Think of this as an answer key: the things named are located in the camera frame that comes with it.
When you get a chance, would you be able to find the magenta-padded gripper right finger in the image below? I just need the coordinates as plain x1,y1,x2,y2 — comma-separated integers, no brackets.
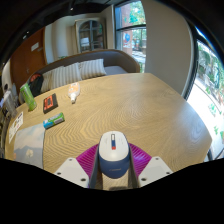
128,143,174,189

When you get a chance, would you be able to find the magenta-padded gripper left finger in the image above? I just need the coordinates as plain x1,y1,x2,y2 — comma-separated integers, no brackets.
53,143,103,190

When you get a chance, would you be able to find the white and blue computer mouse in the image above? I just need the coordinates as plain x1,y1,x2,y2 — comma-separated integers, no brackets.
97,130,131,180

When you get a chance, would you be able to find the pale blue printed mouse pad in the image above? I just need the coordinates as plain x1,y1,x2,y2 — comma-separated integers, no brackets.
13,123,46,170

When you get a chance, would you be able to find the green and blue small pack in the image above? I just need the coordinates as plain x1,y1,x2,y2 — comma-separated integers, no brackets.
42,112,66,130

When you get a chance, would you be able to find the black and red flat box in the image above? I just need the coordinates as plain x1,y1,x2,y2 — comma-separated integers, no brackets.
42,92,59,115

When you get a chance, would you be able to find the white sticker sheet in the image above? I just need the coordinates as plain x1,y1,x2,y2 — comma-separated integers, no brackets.
7,111,25,145

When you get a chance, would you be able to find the white and orange tube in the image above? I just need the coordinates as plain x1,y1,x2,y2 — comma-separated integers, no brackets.
67,81,81,105

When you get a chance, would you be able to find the green drink can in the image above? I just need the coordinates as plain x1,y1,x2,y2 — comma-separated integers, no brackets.
19,82,38,112

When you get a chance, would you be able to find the large side window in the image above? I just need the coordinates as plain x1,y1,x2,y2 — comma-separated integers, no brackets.
185,32,224,158

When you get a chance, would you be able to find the striped cushion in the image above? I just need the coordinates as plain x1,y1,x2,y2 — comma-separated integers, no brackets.
49,62,83,90
77,58,108,81
39,71,54,95

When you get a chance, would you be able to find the black bag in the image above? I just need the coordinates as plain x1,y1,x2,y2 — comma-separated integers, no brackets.
27,72,45,98

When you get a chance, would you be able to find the grey curved sofa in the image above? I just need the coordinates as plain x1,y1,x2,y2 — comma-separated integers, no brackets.
28,48,141,98

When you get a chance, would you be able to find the brown wooden door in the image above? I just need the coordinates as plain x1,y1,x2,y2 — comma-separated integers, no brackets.
9,27,48,92

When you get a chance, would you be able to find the glass-door wooden cabinet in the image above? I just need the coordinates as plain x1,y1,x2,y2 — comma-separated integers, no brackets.
74,17,108,54

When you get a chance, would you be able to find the black-framed window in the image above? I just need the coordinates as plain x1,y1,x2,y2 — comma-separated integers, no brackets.
113,0,148,73

